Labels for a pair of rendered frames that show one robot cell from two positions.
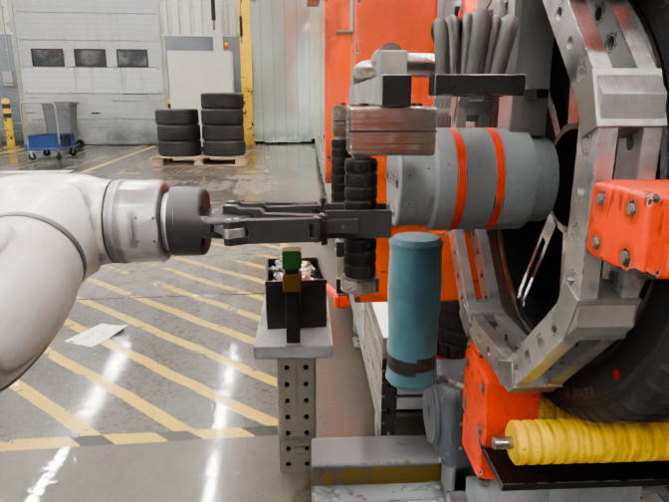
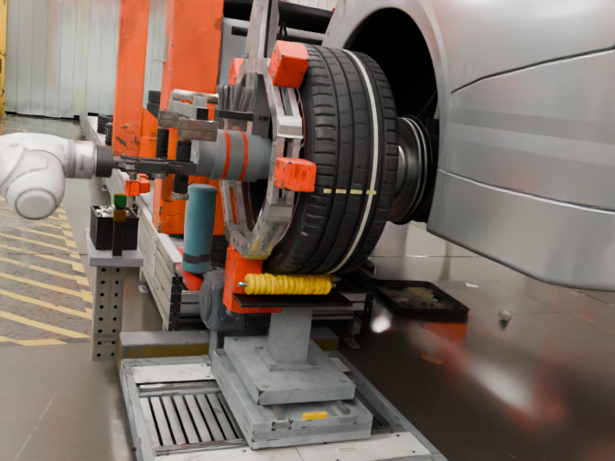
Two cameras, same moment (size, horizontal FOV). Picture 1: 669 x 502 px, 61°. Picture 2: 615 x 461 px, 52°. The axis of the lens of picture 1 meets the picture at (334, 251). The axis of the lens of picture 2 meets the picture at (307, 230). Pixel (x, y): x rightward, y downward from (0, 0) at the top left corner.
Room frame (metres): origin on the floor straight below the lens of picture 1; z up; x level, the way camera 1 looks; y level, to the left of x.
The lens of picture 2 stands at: (-0.95, 0.19, 1.03)
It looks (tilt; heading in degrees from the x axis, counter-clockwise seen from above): 12 degrees down; 340
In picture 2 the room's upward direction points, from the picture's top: 7 degrees clockwise
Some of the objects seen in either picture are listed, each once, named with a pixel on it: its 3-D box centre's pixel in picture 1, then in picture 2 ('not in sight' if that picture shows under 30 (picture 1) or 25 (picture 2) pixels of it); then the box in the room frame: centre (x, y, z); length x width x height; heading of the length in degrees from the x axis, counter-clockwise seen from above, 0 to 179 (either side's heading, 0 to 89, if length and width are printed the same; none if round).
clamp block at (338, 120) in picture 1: (359, 119); (174, 119); (0.95, -0.04, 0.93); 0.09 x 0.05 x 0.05; 93
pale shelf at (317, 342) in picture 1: (295, 316); (112, 245); (1.34, 0.10, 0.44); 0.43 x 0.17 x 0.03; 3
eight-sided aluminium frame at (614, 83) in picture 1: (517, 178); (254, 157); (0.79, -0.26, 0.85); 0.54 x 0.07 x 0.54; 3
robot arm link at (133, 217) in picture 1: (145, 221); (82, 159); (0.60, 0.20, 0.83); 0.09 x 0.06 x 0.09; 3
